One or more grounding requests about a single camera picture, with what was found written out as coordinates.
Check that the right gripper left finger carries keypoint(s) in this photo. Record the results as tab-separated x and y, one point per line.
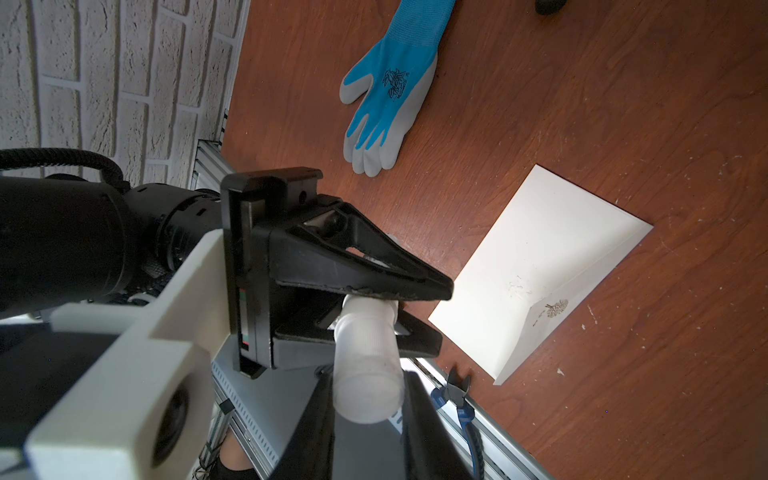
309	453

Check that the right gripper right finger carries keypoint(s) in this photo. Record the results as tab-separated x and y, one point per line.
428	449

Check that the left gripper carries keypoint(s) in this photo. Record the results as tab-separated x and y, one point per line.
278	237

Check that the cream envelope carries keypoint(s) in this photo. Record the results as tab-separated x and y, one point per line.
553	244

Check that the white glue stick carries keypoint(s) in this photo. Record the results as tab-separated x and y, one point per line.
386	310

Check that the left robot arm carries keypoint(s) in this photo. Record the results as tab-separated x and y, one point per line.
67	240

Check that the blue grey work glove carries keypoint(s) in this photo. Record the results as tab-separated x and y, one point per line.
392	80

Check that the black yellow stubby screwdriver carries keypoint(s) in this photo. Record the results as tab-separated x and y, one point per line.
548	7

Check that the blue handled pliers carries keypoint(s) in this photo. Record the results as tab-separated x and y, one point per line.
456	391

